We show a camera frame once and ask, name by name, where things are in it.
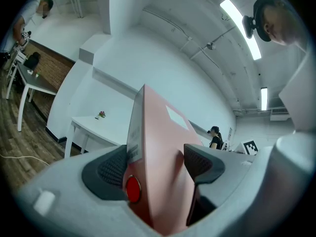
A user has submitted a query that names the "short ceiling tube light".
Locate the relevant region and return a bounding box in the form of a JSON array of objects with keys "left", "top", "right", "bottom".
[{"left": 260, "top": 86, "right": 268, "bottom": 111}]

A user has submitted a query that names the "pink item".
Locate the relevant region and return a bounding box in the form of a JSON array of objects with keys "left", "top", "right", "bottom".
[{"left": 122, "top": 83, "right": 206, "bottom": 237}]

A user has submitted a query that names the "white chair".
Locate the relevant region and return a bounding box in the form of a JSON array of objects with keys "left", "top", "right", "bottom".
[{"left": 6, "top": 50, "right": 27, "bottom": 79}]

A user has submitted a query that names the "white air conditioner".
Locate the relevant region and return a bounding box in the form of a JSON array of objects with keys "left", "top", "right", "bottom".
[{"left": 269, "top": 107, "right": 291, "bottom": 121}]

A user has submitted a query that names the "white floor cable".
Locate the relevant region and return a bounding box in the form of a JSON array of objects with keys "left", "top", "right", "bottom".
[{"left": 0, "top": 154, "right": 50, "bottom": 167}]

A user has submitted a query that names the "black chair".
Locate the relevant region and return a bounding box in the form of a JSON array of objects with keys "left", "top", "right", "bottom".
[{"left": 23, "top": 51, "right": 41, "bottom": 69}]

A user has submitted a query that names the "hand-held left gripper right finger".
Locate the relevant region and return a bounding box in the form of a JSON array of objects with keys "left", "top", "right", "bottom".
[{"left": 183, "top": 143, "right": 226, "bottom": 226}]

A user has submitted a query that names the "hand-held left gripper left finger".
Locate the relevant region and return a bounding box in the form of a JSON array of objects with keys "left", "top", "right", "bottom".
[{"left": 82, "top": 144, "right": 129, "bottom": 202}]

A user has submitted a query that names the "long ceiling tube light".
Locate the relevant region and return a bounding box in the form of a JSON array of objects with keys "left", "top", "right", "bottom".
[{"left": 219, "top": 0, "right": 262, "bottom": 61}]

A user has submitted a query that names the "person's head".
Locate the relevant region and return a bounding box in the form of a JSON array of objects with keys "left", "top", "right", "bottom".
[{"left": 262, "top": 0, "right": 304, "bottom": 46}]

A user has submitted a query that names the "white ceiling conduit pipe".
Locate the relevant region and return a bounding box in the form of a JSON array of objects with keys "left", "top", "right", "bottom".
[{"left": 142, "top": 7, "right": 237, "bottom": 59}]

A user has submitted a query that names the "white pole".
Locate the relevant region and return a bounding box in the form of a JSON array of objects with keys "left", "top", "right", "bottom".
[{"left": 67, "top": 0, "right": 84, "bottom": 19}]

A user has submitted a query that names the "grey table with white legs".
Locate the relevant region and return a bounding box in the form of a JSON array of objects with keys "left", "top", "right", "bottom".
[{"left": 5, "top": 60, "right": 58, "bottom": 132}]

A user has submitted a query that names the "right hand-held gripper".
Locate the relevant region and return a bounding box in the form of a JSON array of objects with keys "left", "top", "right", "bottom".
[{"left": 234, "top": 138, "right": 259, "bottom": 156}]

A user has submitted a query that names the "black head-mounted camera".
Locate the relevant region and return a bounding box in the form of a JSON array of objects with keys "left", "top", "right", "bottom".
[{"left": 241, "top": 0, "right": 284, "bottom": 43}]

